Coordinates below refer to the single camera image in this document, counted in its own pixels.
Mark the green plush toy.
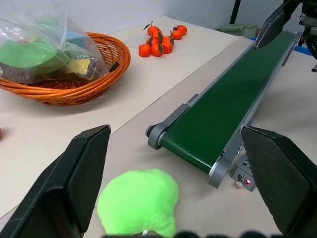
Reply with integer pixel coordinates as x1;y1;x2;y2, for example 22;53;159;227
97;168;180;238

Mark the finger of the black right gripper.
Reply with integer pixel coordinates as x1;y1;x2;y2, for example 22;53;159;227
254;1;286;51

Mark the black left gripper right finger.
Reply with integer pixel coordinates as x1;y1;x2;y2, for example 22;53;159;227
240;125;317;237

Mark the black upright pole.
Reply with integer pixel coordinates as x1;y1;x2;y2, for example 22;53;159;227
229;0;242;24

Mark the grey box with metal knob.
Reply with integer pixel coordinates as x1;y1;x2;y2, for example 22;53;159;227
230;148;257;192

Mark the clear plastic bag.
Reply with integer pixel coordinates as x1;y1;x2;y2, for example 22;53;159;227
0;0;120;84

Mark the pale green storage box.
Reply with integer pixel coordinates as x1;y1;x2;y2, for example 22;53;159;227
215;23;259;38

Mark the green conveyor belt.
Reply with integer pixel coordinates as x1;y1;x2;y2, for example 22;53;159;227
145;31;303;189

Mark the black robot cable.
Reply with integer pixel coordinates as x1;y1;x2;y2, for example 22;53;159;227
306;31;317;60

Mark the orange wicker basket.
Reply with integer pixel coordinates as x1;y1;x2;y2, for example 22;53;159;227
0;32;131;107

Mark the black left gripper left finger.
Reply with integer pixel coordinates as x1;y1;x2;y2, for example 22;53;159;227
0;124;111;238

